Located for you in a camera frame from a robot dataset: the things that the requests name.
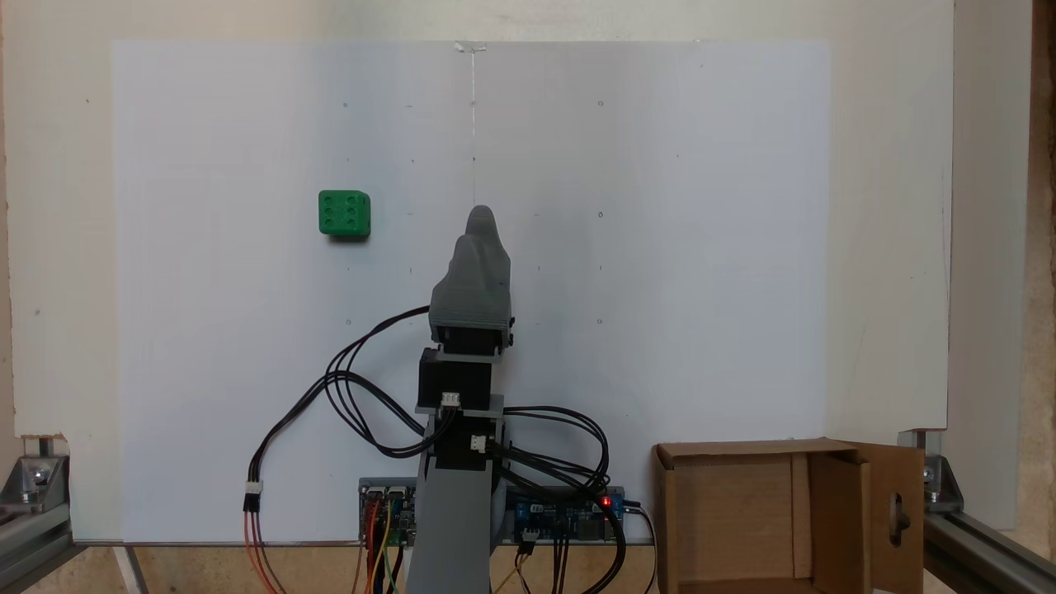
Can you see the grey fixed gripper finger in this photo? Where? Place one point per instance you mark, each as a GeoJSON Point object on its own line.
{"type": "Point", "coordinates": [474, 285]}

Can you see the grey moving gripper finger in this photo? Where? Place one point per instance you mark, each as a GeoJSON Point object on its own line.
{"type": "Point", "coordinates": [482, 221]}

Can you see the green die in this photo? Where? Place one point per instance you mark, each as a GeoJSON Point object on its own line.
{"type": "Point", "coordinates": [342, 213]}

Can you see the grey printed robot arm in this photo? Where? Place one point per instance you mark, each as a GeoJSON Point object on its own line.
{"type": "Point", "coordinates": [454, 511]}

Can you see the clear tape strip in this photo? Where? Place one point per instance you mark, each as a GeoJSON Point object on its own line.
{"type": "Point", "coordinates": [470, 47]}

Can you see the white paper sheet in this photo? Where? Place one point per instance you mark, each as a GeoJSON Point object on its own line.
{"type": "Point", "coordinates": [660, 247]}

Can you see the green circuit board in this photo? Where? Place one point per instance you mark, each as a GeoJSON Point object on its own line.
{"type": "Point", "coordinates": [403, 505]}

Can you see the blue circuit board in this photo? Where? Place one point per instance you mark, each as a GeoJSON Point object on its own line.
{"type": "Point", "coordinates": [569, 520]}

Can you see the brown cardboard box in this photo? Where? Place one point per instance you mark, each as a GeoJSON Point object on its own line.
{"type": "Point", "coordinates": [742, 511]}

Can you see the metal corner bracket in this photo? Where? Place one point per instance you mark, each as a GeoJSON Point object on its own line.
{"type": "Point", "coordinates": [37, 478]}
{"type": "Point", "coordinates": [940, 483]}

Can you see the aluminium frame post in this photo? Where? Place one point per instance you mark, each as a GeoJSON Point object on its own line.
{"type": "Point", "coordinates": [978, 554]}
{"type": "Point", "coordinates": [25, 540]}

